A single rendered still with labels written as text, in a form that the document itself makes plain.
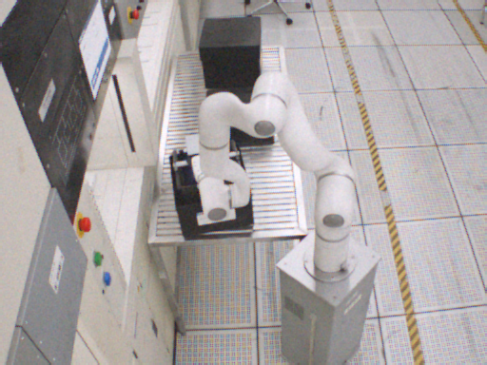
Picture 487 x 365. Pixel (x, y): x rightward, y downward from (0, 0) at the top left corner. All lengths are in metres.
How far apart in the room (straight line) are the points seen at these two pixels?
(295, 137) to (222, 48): 1.15
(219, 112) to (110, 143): 0.78
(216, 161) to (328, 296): 0.63
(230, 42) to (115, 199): 0.95
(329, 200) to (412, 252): 1.46
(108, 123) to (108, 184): 0.26
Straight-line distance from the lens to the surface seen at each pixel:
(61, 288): 1.29
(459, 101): 4.10
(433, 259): 3.05
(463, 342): 2.82
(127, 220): 2.10
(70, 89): 1.46
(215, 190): 1.81
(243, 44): 2.64
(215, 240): 2.12
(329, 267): 1.97
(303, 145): 1.57
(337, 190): 1.68
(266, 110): 1.44
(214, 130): 1.58
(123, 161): 2.27
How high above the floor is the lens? 2.41
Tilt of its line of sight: 46 degrees down
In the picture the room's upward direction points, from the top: 6 degrees counter-clockwise
